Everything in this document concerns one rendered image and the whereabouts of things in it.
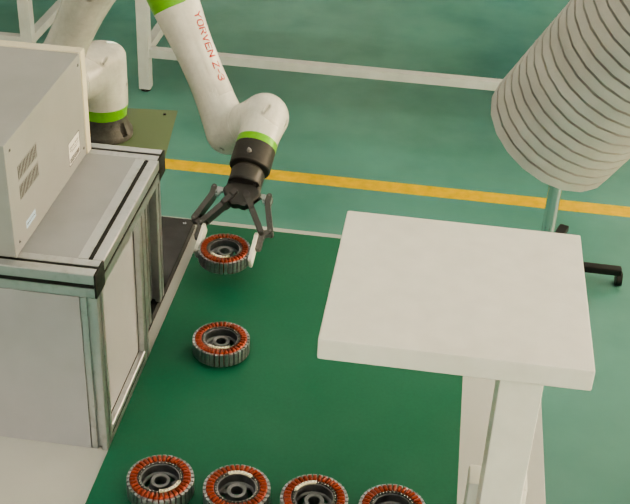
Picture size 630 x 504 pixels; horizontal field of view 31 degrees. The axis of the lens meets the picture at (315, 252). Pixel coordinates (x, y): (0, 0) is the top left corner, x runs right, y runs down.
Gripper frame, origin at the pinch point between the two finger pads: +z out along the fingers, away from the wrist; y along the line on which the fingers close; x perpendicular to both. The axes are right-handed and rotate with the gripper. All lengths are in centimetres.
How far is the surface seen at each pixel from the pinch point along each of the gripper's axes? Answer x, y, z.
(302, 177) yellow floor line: -165, 22, -112
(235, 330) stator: 9.4, -9.1, 20.7
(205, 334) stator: 10.6, -3.8, 23.1
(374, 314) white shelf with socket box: 70, -42, 37
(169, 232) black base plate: -9.6, 16.2, -6.6
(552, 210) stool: -116, -71, -89
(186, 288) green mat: -2.0, 6.3, 9.1
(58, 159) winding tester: 49, 20, 11
